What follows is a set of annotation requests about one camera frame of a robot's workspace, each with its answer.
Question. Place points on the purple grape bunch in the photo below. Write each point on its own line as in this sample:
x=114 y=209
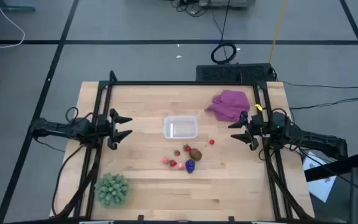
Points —
x=190 y=165

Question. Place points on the black bar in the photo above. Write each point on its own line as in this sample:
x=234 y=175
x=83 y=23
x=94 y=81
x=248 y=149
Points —
x=331 y=168

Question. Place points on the red strawberry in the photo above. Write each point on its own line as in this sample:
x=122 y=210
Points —
x=173 y=163
x=176 y=152
x=187 y=148

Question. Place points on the green spiky plant ball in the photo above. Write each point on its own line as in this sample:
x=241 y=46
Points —
x=112 y=189

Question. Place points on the red cherry with stem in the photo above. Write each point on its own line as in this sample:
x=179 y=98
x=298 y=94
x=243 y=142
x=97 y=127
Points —
x=211 y=142

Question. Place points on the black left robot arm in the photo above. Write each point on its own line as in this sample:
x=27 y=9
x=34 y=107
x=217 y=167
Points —
x=51 y=127

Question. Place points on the small pink fruit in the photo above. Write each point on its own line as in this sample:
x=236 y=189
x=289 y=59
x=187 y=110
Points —
x=181 y=166

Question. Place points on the white paper sheet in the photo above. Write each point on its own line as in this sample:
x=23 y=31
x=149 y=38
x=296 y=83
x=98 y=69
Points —
x=320 y=186

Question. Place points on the pink peach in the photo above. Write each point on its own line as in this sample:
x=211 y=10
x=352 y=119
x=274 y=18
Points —
x=165 y=160

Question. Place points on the clear plastic tupperware container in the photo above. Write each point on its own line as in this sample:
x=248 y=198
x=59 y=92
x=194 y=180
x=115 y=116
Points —
x=180 y=127

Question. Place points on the purple cloth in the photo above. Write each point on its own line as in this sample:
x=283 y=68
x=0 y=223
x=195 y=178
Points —
x=228 y=104

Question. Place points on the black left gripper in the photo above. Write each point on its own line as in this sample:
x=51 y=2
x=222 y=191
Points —
x=104 y=127

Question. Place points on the black metal table frame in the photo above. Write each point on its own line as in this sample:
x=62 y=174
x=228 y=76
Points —
x=182 y=83

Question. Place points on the yellow tag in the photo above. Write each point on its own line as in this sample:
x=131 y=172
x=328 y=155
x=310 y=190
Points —
x=258 y=107

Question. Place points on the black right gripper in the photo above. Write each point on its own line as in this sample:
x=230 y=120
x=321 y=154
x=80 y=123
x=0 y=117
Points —
x=255 y=126

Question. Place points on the gray device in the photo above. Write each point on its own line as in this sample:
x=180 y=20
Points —
x=227 y=3

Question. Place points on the brown kiwi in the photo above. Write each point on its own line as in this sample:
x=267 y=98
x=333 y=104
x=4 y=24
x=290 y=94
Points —
x=195 y=154

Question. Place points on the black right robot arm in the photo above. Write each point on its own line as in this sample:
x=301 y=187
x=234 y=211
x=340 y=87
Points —
x=315 y=140

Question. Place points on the black perforated computer case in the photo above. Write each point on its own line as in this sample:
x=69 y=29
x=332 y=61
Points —
x=235 y=73

